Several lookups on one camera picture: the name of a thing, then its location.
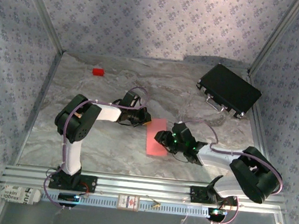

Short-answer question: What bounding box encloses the pink cloth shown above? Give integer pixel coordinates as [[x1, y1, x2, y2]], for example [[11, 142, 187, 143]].
[[143, 117, 171, 158]]

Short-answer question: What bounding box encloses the small red block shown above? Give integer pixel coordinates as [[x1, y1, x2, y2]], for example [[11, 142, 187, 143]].
[[91, 68, 105, 78]]

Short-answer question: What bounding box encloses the small brass clip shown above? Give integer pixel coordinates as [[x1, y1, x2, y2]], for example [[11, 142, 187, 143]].
[[144, 196, 162, 213]]

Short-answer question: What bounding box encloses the white red label card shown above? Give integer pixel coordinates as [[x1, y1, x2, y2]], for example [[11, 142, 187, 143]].
[[116, 193, 141, 212]]

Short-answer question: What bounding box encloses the aluminium table edge bar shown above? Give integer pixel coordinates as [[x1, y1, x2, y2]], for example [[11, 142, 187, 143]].
[[14, 47, 64, 170], [241, 71, 277, 157]]

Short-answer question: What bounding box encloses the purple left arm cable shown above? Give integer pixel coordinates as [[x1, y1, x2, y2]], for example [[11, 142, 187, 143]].
[[41, 77, 152, 218]]

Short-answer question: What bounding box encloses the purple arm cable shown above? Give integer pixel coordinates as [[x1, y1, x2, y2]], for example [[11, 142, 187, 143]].
[[170, 119, 290, 224], [41, 77, 152, 218]]

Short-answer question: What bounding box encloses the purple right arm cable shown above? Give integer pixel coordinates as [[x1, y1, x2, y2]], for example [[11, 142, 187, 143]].
[[170, 119, 290, 224]]

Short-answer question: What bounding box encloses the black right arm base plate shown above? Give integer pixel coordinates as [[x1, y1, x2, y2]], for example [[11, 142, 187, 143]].
[[188, 185, 240, 208]]

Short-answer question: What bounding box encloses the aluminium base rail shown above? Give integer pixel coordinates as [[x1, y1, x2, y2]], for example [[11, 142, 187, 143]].
[[0, 162, 286, 214]]

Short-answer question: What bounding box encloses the black case with metal handle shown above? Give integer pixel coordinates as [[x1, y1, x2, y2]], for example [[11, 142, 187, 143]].
[[193, 61, 265, 121]]

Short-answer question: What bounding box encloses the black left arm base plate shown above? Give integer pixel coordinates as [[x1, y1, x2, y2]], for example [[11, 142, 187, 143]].
[[47, 170, 98, 194]]

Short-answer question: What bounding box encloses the grey slotted cable duct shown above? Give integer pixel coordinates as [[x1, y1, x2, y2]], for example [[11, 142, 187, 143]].
[[40, 189, 213, 220]]

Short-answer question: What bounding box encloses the aluminium frame post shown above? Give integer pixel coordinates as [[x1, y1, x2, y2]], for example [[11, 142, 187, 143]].
[[247, 0, 299, 79], [13, 0, 70, 53]]

